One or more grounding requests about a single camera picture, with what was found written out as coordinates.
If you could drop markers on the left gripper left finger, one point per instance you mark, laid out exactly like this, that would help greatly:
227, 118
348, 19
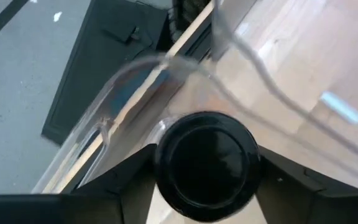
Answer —
104, 199

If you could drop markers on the clear plastic spice bin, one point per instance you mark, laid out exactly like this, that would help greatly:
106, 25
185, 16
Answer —
135, 90

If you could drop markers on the clear plastic ramen bin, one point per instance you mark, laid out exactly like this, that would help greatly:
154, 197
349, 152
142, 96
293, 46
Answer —
221, 31

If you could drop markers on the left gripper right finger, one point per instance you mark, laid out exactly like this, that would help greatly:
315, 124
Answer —
306, 202

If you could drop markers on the brown spice jar black lid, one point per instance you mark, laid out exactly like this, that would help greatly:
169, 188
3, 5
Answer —
208, 168

